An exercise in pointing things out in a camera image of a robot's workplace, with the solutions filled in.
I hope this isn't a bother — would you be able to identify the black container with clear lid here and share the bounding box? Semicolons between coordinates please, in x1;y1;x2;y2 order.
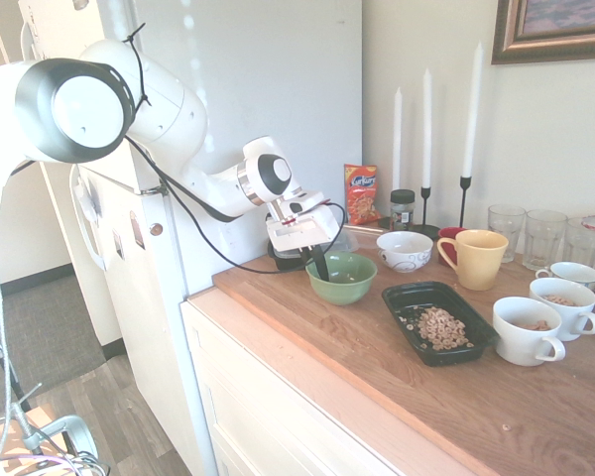
266;212;361;273

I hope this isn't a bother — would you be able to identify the white drawer cabinet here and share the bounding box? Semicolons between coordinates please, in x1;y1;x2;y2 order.
180;287;477;476

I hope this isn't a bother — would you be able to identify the clear glass tumbler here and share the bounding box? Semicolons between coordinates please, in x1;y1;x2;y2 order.
564;216;595;280
523;209;569;272
488;204;528;264

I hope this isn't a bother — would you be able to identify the white refrigerator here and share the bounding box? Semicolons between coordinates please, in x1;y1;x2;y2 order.
17;0;364;476

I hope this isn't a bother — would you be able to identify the silver metal clamp stand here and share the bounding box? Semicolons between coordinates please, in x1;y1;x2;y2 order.
0;381;111;476

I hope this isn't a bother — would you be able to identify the green ceramic bowl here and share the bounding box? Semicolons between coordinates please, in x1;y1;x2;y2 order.
304;251;379;306

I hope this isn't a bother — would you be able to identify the cereal rings heap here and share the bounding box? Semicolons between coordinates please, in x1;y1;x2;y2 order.
399;305;476;352

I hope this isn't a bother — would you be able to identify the glass jar with black lid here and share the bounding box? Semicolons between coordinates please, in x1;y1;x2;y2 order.
389;188;417;232

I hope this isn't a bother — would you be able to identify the black candle holder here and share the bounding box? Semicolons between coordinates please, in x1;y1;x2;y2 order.
410;185;443;240
457;176;474;230

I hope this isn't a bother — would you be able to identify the red snack chips bag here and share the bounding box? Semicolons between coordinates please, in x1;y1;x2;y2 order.
343;163;384;227

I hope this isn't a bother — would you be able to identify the white bowl with swirl pattern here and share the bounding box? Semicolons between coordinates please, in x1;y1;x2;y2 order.
375;230;435;275

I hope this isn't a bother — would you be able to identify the medium white taper candle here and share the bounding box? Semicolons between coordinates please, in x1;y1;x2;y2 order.
421;67;433;189

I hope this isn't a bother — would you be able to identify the yellow ceramic mug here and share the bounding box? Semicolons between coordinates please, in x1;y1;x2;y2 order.
435;229;511;293

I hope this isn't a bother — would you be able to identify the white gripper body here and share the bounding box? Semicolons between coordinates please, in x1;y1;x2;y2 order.
265;200;340;256

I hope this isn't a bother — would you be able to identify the tall white taper candle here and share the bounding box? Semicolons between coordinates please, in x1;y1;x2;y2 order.
462;42;484;179

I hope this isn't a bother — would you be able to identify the long black camera cable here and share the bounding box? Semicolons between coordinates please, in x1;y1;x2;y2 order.
122;22;349;276

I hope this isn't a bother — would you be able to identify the white cup with handle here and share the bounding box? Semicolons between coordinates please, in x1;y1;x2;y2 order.
529;277;595;343
492;296;567;368
535;261;595;292

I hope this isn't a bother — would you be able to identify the black open plastic tray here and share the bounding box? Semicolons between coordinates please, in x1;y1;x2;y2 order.
380;281;501;368

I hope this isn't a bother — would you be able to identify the framed picture with brown frame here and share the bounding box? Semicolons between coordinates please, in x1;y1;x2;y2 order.
491;0;595;66

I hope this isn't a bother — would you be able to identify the red ceramic mug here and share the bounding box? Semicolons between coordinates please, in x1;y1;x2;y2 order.
436;226;470;267

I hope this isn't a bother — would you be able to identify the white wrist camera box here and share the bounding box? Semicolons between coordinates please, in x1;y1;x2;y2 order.
279;190;327;217

